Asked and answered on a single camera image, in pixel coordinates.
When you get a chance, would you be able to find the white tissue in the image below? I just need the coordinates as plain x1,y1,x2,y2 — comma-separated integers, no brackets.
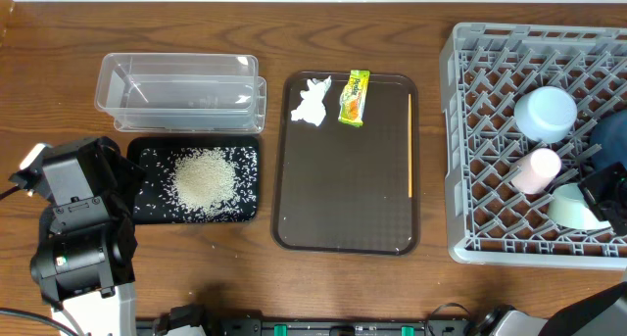
290,76,332,126

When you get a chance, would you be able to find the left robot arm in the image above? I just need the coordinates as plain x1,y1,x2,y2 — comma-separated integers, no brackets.
9,136,145,335

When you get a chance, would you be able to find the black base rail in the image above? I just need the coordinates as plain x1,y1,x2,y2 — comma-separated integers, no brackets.
136,304,475,336

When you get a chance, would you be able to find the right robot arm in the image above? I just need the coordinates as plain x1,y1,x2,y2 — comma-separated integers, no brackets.
467,163,626,336

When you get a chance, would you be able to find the black tray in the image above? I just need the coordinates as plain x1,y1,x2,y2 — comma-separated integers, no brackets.
125,135,264,226

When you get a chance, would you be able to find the pink cup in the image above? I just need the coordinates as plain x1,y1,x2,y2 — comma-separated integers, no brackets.
510,148,561,194

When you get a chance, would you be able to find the clear plastic bin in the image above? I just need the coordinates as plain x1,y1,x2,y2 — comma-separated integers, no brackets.
94,53,267,134

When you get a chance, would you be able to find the dark blue plate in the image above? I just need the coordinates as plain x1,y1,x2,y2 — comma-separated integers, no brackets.
590,110,627,170

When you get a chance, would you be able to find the pile of rice grains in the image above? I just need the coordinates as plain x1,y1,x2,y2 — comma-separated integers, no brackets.
136,147,259,219

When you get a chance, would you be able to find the grey dishwasher rack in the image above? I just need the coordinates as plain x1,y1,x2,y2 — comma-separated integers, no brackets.
439,23,626,270

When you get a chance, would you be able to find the light blue bowl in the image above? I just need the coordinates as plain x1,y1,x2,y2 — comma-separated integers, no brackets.
514,86,577,144

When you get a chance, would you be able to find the wooden chopstick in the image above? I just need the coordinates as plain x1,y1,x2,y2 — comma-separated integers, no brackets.
407,94,413,198

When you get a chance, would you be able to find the brown serving tray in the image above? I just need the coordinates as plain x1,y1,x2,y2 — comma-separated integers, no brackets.
271,72,420,256

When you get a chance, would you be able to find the mint green bowl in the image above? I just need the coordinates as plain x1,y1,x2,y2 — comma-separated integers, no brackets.
547,183,610,230

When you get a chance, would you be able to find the yellow snack wrapper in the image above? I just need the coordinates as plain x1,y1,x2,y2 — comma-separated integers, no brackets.
338,70,370,127

